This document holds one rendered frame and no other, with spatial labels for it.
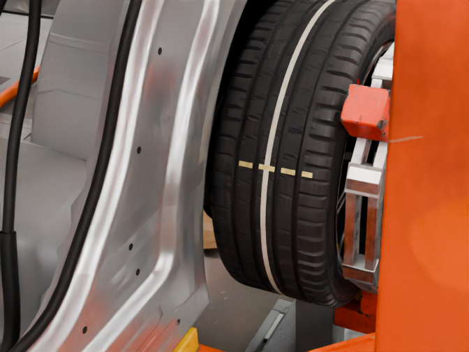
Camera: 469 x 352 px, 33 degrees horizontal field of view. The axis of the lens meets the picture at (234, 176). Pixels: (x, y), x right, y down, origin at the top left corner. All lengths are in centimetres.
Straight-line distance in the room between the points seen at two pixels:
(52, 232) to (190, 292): 27
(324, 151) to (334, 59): 17
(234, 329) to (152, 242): 130
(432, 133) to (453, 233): 13
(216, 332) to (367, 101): 133
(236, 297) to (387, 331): 161
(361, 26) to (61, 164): 61
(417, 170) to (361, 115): 44
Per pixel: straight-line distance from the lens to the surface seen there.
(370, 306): 181
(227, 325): 254
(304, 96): 142
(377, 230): 147
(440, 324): 104
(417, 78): 87
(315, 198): 140
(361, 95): 136
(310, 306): 193
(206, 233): 293
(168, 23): 119
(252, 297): 264
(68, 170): 137
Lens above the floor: 170
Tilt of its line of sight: 31 degrees down
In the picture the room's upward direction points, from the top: 3 degrees counter-clockwise
